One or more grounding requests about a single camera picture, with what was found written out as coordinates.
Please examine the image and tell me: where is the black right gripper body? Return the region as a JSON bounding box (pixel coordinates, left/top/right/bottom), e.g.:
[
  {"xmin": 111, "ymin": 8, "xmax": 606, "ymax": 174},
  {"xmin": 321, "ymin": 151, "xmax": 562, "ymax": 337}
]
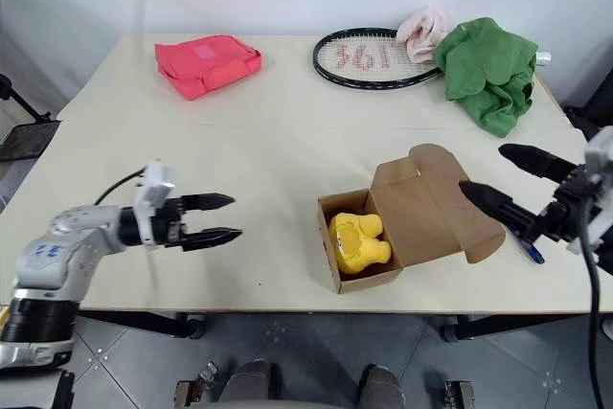
[{"xmin": 538, "ymin": 164, "xmax": 602, "ymax": 244}]

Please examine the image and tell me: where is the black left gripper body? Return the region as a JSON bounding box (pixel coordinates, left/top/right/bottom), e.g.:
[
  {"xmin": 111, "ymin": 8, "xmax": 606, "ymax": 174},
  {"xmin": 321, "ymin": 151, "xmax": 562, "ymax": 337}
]
[{"xmin": 151, "ymin": 195, "xmax": 190, "ymax": 251}]

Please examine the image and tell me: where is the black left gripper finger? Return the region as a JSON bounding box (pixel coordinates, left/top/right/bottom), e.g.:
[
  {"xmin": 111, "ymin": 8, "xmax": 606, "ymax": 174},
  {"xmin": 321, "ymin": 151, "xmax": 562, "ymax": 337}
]
[
  {"xmin": 182, "ymin": 192, "xmax": 238, "ymax": 213},
  {"xmin": 182, "ymin": 228, "xmax": 243, "ymax": 254}
]

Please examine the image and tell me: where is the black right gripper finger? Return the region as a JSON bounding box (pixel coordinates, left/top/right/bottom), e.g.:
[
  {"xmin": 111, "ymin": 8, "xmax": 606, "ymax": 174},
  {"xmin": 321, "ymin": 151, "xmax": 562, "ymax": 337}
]
[
  {"xmin": 497, "ymin": 142, "xmax": 579, "ymax": 184},
  {"xmin": 458, "ymin": 180, "xmax": 545, "ymax": 241}
]

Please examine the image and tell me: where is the blue pen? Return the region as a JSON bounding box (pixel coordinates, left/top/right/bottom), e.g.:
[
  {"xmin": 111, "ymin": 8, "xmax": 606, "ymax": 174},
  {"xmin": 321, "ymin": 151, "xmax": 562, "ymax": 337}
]
[{"xmin": 505, "ymin": 226, "xmax": 546, "ymax": 265}]

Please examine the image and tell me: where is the brown cardboard box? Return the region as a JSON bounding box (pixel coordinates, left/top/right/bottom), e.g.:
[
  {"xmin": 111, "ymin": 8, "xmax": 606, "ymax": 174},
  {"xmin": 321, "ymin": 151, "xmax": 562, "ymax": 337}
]
[{"xmin": 315, "ymin": 143, "xmax": 508, "ymax": 295}]

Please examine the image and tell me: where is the black object beside table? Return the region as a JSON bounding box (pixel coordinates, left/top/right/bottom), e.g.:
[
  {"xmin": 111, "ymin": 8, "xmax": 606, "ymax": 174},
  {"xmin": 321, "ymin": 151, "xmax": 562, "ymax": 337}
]
[{"xmin": 562, "ymin": 87, "xmax": 613, "ymax": 143}]

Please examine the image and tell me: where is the green cloth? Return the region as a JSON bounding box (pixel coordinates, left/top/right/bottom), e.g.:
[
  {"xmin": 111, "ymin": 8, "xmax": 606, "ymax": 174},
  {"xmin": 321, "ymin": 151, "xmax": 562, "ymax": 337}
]
[{"xmin": 432, "ymin": 16, "xmax": 540, "ymax": 139}]

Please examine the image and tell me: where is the pink fabric pouch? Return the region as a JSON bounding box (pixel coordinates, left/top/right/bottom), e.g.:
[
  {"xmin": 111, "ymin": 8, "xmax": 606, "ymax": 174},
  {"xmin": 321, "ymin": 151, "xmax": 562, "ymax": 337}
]
[{"xmin": 153, "ymin": 34, "xmax": 263, "ymax": 102}]

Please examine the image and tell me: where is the yellow plush toy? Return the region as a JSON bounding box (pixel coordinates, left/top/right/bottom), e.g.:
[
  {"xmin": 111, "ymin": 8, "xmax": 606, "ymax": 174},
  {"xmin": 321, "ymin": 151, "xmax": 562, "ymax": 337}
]
[{"xmin": 328, "ymin": 211, "xmax": 393, "ymax": 277}]

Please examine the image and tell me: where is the dark rounded grey shape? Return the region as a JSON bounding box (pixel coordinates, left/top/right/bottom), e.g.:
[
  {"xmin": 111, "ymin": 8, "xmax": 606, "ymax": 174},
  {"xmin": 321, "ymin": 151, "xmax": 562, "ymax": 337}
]
[
  {"xmin": 223, "ymin": 361, "xmax": 282, "ymax": 409},
  {"xmin": 358, "ymin": 364, "xmax": 406, "ymax": 409}
]

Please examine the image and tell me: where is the black mesh tray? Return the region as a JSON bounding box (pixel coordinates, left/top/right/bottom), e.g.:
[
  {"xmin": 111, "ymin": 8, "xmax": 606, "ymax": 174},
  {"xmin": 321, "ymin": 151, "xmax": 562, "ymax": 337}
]
[{"xmin": 0, "ymin": 119, "xmax": 62, "ymax": 163}]

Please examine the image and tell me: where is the pale pink cloth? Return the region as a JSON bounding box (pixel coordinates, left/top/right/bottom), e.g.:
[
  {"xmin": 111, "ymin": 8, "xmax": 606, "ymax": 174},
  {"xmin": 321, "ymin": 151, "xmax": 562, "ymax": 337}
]
[{"xmin": 396, "ymin": 5, "xmax": 454, "ymax": 64}]

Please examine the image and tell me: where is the black tennis racket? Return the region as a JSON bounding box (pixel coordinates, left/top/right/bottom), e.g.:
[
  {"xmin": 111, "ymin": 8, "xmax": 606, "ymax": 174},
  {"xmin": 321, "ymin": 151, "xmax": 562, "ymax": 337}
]
[{"xmin": 312, "ymin": 27, "xmax": 552, "ymax": 92}]

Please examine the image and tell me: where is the black stand pole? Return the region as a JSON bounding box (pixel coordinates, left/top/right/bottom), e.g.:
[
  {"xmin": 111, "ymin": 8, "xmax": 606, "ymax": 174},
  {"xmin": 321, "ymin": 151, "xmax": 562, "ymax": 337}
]
[{"xmin": 0, "ymin": 74, "xmax": 52, "ymax": 124}]

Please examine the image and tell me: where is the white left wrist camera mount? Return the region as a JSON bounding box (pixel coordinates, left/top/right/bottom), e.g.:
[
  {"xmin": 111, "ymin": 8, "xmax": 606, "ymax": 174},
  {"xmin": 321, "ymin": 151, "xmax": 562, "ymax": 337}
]
[{"xmin": 133, "ymin": 158, "xmax": 176, "ymax": 250}]

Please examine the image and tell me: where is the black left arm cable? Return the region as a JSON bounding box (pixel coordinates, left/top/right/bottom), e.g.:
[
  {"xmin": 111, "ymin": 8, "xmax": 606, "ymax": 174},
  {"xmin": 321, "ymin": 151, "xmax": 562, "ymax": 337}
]
[{"xmin": 93, "ymin": 167, "xmax": 148, "ymax": 207}]

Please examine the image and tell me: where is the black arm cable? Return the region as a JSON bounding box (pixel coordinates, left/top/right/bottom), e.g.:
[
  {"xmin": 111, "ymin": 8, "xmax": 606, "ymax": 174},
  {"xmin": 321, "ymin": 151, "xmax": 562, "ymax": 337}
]
[
  {"xmin": 579, "ymin": 216, "xmax": 608, "ymax": 409},
  {"xmin": 93, "ymin": 167, "xmax": 148, "ymax": 207}
]

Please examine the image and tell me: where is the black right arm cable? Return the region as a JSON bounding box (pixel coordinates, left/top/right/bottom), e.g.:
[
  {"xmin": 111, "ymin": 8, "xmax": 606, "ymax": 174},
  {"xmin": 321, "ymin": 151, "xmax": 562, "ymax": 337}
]
[{"xmin": 579, "ymin": 216, "xmax": 608, "ymax": 409}]

